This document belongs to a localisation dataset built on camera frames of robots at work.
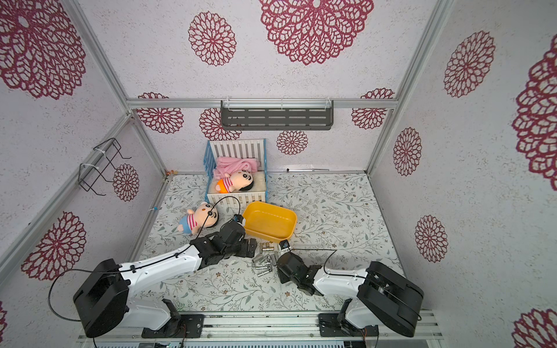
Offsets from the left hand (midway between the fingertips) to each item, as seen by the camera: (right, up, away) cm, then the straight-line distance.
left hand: (246, 243), depth 86 cm
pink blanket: (-13, +34, +25) cm, 44 cm away
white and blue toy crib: (0, +43, +25) cm, 50 cm away
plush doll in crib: (-5, +26, +16) cm, 31 cm away
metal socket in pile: (+9, -10, 0) cm, 14 cm away
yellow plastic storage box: (+8, +7, +17) cm, 20 cm away
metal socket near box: (+8, -4, +6) cm, 11 cm away
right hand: (+16, -9, +3) cm, 19 cm away
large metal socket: (+5, -7, +3) cm, 9 cm away
